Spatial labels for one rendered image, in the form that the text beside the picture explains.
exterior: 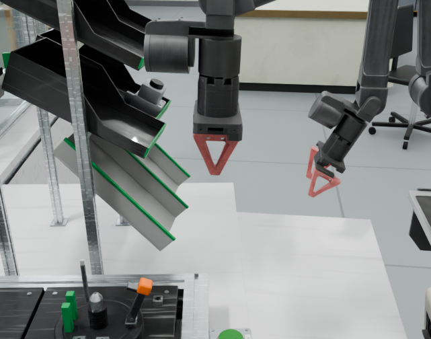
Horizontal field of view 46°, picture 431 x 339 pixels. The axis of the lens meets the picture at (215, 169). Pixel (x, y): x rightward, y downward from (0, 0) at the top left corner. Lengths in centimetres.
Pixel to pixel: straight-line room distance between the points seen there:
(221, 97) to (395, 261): 223
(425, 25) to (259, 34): 420
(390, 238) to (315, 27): 281
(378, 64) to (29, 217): 96
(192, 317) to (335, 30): 459
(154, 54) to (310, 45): 467
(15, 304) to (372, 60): 84
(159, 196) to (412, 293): 176
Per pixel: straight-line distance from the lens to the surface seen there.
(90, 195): 96
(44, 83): 94
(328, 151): 120
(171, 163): 122
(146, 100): 109
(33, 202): 153
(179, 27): 68
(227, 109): 69
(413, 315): 252
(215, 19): 65
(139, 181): 110
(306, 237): 131
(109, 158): 109
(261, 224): 135
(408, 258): 288
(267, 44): 531
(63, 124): 243
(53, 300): 97
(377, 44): 114
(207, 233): 130
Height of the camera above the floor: 156
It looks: 25 degrees down
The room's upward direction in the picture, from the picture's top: straight up
